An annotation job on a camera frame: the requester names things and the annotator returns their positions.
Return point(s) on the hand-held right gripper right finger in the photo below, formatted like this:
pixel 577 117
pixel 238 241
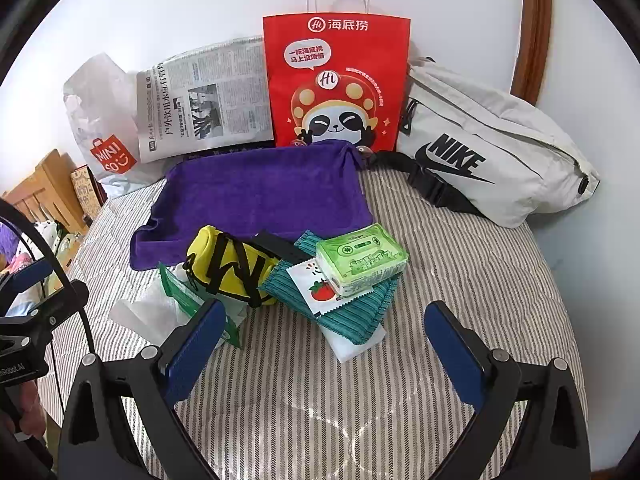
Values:
pixel 452 350

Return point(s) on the patterned brown box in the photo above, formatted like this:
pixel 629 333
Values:
pixel 87 192

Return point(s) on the green wet wipe packet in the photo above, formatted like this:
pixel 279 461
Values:
pixel 185 295

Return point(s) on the white tomato print sachet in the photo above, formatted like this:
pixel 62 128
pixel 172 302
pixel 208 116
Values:
pixel 312 285

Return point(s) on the teal striped cloth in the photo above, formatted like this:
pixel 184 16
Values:
pixel 350 317

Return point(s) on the white waist bag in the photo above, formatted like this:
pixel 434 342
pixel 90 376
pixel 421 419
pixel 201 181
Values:
pixel 500 125

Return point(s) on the wooden furniture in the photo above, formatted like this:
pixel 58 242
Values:
pixel 45 180

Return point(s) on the newspaper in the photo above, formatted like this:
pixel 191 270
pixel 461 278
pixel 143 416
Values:
pixel 200 100

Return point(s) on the white plastic shopping bag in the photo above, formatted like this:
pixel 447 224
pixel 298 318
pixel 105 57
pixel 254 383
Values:
pixel 100 110

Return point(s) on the white cloth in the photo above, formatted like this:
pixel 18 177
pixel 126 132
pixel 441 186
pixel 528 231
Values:
pixel 145 315

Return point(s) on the red paper bag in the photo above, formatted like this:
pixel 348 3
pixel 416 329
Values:
pixel 345 55

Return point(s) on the wooden door frame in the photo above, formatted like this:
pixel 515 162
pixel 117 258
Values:
pixel 532 35

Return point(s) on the purple towel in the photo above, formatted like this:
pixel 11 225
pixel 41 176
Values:
pixel 260 195

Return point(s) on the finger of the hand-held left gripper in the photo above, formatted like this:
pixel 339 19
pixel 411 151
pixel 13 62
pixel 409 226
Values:
pixel 32 272

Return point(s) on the yellow pouch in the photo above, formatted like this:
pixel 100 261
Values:
pixel 205 255

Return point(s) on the green tissue pack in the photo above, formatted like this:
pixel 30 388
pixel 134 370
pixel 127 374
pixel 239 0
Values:
pixel 360 260

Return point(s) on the white foam sheet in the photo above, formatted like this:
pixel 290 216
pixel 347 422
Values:
pixel 350 352

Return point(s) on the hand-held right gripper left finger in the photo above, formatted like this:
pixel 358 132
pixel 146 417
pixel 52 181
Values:
pixel 197 345

